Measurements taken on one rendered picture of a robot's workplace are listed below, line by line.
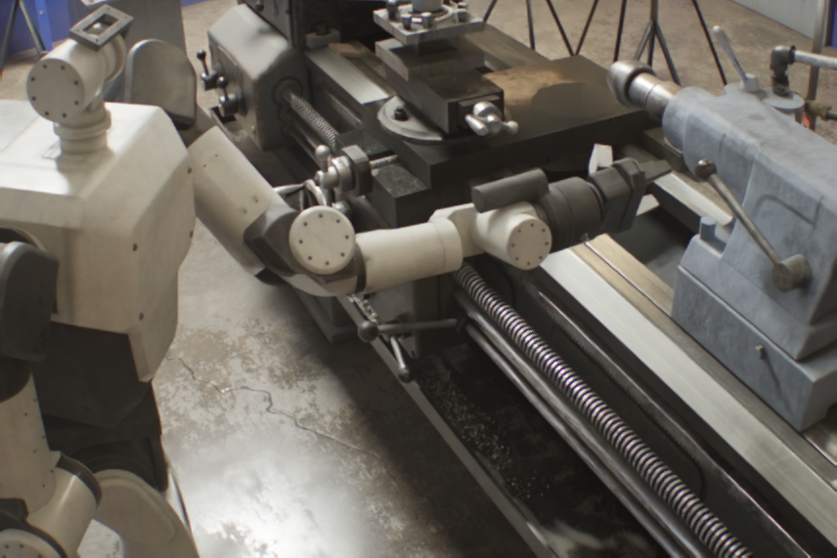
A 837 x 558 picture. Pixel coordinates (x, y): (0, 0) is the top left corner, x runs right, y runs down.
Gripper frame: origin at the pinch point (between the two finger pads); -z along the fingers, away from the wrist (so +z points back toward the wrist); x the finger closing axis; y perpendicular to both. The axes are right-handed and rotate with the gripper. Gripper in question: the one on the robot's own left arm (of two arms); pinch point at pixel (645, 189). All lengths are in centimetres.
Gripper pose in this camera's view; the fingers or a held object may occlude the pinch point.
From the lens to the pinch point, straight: 138.7
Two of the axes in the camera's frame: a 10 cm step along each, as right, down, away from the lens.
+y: -4.4, -7.2, 5.4
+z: -8.9, 2.8, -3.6
